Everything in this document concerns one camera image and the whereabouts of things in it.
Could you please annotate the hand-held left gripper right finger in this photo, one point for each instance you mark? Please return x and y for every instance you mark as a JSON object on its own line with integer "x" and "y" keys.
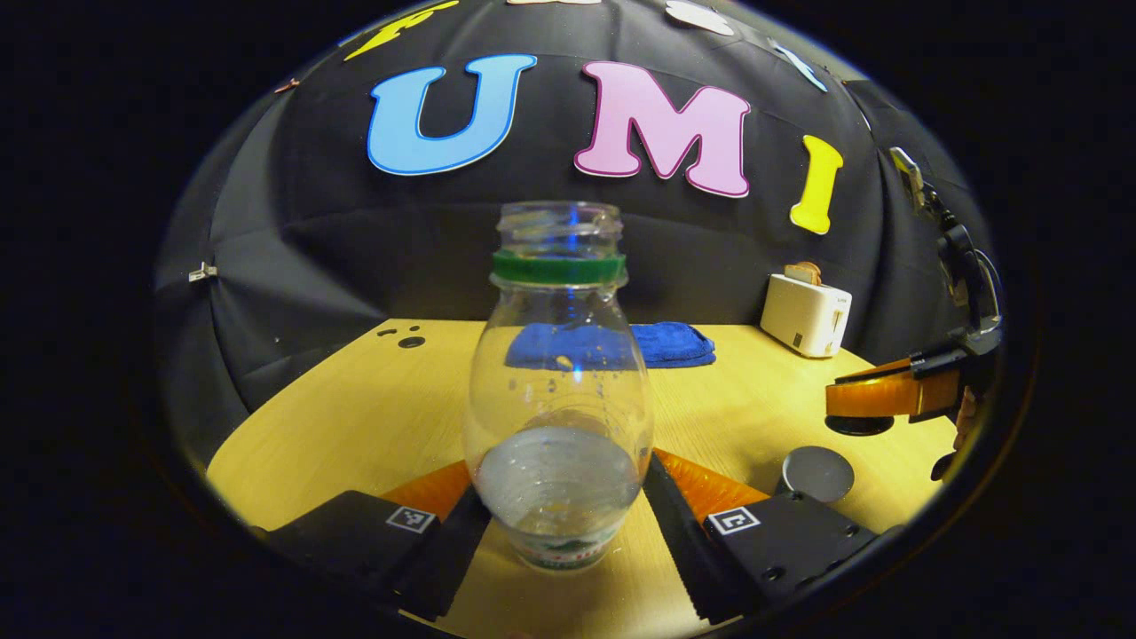
{"x": 692, "y": 550}

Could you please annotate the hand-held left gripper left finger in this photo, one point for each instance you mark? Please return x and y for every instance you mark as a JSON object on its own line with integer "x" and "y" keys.
{"x": 444, "y": 550}

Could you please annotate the black backdrop cloth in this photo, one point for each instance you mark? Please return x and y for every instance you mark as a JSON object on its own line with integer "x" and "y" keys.
{"x": 355, "y": 231}

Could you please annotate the toast slices in toaster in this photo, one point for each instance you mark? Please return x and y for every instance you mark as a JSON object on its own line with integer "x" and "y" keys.
{"x": 803, "y": 272}

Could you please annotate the silver backdrop clip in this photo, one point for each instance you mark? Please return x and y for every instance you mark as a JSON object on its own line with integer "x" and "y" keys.
{"x": 202, "y": 272}

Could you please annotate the copper backdrop clip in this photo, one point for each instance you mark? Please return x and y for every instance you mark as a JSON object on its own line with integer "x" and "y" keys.
{"x": 286, "y": 86}

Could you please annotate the blue folded towel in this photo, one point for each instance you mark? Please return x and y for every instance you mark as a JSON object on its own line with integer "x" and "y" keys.
{"x": 679, "y": 344}

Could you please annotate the round grey coaster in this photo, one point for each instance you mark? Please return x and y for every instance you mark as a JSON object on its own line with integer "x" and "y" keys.
{"x": 816, "y": 473}

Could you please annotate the white toaster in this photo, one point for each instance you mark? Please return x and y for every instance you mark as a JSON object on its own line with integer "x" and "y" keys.
{"x": 803, "y": 315}

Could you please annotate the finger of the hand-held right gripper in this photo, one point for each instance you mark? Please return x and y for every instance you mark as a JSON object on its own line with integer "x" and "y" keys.
{"x": 887, "y": 395}

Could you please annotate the clear plastic water bottle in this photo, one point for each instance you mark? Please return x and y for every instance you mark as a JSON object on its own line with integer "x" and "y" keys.
{"x": 559, "y": 479}

